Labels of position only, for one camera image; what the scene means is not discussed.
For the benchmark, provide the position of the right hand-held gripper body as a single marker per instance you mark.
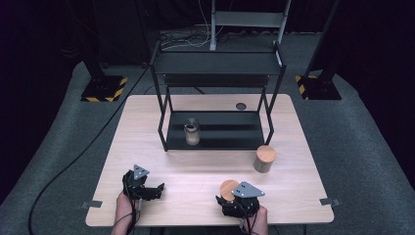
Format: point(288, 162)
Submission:
point(246, 202)

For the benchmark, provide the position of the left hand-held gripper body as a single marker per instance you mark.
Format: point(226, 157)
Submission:
point(137, 182)

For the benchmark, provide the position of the bamboo lid glass jar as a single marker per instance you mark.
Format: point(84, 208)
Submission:
point(227, 190)

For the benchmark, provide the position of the cork cylinder container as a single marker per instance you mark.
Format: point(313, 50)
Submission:
point(265, 156)

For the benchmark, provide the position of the glass shaker jar metal lid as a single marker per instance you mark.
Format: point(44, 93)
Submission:
point(192, 134)

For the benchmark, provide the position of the black metal rack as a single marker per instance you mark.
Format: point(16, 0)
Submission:
point(215, 62)

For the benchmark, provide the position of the person's right hand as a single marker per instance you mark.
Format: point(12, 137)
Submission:
point(259, 222)

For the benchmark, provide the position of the person's left hand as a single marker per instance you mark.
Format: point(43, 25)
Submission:
point(125, 207)

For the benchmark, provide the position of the black stand with striped base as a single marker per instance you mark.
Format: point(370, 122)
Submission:
point(102, 88)
point(321, 88)

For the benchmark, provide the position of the grey table bracket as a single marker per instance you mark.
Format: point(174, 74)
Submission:
point(92, 204)
point(329, 201)

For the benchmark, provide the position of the grey metal frame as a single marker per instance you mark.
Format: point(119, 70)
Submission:
point(248, 19)

